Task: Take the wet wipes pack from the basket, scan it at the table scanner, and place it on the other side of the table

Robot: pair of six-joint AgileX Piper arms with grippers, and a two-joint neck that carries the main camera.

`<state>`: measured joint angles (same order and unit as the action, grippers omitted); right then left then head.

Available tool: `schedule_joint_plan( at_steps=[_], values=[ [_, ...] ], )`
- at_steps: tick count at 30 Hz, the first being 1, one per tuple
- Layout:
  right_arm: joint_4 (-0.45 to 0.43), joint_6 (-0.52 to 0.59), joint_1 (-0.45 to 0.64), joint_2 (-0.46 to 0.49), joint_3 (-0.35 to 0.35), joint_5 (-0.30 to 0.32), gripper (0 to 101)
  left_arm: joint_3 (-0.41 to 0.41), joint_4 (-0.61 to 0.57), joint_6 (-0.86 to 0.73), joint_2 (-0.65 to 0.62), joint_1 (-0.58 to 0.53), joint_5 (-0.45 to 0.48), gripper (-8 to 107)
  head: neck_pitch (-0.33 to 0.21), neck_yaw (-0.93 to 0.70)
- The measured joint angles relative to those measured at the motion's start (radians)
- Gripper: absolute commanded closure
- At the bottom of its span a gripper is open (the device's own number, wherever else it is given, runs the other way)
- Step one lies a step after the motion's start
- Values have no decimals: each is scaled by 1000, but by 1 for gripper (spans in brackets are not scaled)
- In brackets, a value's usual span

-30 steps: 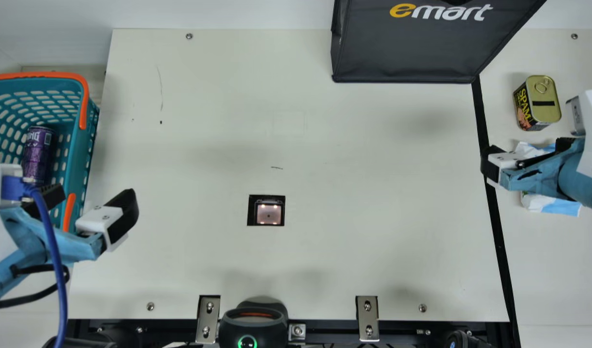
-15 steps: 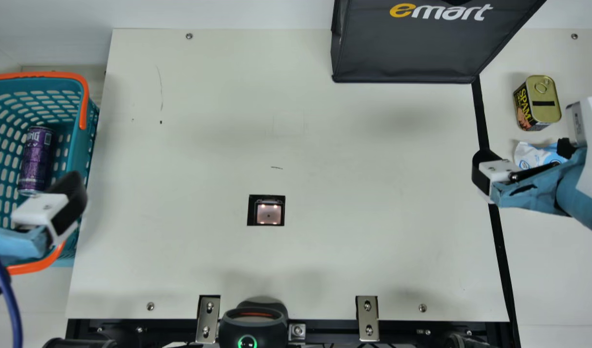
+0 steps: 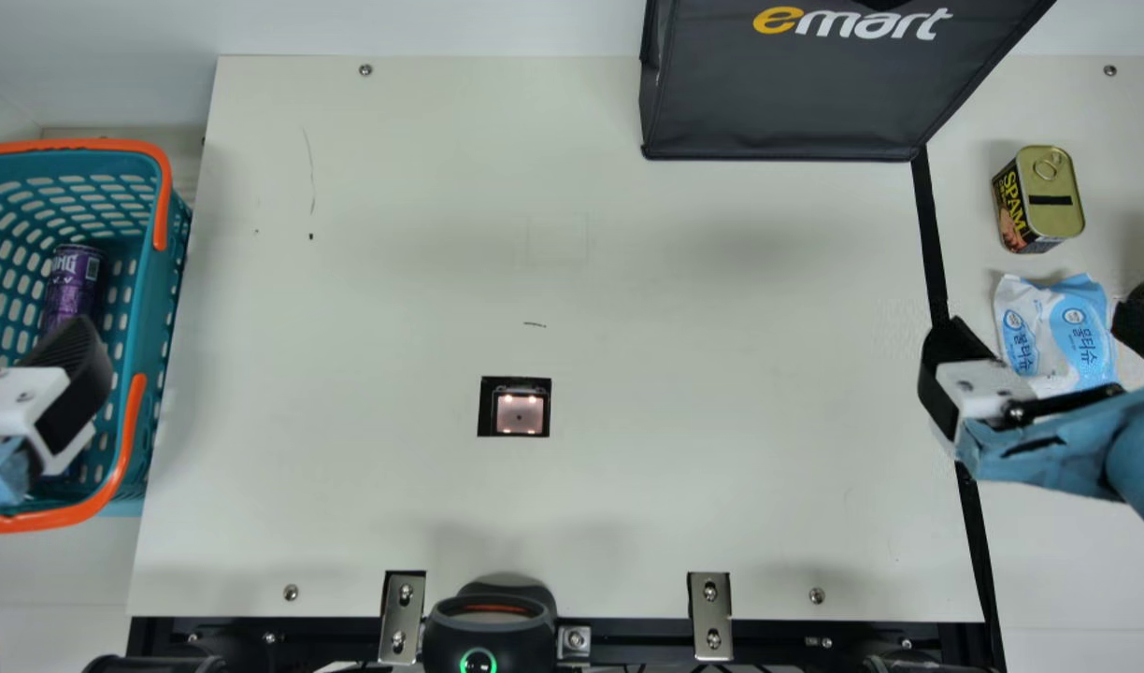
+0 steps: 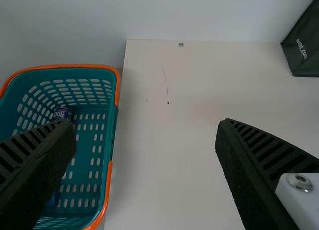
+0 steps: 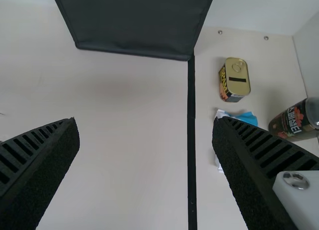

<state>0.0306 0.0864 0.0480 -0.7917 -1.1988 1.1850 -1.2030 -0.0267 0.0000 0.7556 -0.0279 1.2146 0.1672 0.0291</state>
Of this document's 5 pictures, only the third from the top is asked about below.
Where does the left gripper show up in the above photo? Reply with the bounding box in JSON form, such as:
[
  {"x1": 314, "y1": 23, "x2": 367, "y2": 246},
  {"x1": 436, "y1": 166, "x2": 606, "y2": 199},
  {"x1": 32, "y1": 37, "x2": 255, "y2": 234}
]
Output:
[{"x1": 0, "y1": 315, "x2": 115, "y2": 510}]

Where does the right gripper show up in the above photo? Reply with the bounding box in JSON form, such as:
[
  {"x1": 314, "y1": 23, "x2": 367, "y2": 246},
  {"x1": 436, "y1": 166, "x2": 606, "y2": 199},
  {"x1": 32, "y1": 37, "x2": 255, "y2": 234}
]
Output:
[{"x1": 918, "y1": 266, "x2": 1144, "y2": 545}]

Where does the blue white wet wipes pack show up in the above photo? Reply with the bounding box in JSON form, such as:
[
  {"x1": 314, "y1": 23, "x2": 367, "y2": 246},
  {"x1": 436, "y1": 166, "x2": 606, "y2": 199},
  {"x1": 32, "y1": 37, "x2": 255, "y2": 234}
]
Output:
[{"x1": 993, "y1": 271, "x2": 1123, "y2": 398}]

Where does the teal shopping basket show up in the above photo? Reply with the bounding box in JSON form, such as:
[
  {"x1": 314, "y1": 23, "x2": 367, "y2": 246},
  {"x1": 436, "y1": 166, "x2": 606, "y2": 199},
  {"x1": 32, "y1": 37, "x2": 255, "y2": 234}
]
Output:
[{"x1": 0, "y1": 138, "x2": 193, "y2": 536}]

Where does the small square scanner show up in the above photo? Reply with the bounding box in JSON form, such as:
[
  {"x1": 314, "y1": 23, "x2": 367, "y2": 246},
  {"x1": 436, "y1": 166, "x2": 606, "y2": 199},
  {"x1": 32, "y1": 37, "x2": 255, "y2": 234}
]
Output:
[{"x1": 478, "y1": 376, "x2": 552, "y2": 438}]

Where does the purple can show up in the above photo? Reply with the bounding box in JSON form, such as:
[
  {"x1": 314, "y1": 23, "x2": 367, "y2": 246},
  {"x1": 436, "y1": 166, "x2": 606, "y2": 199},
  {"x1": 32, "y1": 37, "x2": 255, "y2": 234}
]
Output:
[{"x1": 39, "y1": 243, "x2": 106, "y2": 342}]

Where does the rectangular tin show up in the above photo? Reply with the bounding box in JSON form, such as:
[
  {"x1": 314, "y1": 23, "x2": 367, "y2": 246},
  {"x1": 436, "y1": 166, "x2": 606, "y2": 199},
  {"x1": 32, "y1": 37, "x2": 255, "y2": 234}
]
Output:
[{"x1": 991, "y1": 145, "x2": 1086, "y2": 255}]

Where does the black strip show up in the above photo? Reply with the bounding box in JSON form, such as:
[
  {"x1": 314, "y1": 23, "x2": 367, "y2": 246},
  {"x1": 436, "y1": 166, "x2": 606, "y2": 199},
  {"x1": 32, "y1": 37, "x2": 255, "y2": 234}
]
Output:
[{"x1": 910, "y1": 145, "x2": 1008, "y2": 673}]

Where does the black device with green light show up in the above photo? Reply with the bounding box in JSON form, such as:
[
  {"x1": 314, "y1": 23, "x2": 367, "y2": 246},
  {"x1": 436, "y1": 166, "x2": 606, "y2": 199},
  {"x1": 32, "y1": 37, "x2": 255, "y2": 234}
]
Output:
[{"x1": 422, "y1": 584, "x2": 559, "y2": 673}]

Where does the dark grey bag with straps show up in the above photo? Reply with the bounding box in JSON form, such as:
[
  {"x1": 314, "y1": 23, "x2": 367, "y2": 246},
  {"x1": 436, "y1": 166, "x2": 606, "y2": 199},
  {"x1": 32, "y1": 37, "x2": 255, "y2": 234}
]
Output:
[{"x1": 639, "y1": 0, "x2": 1059, "y2": 162}]

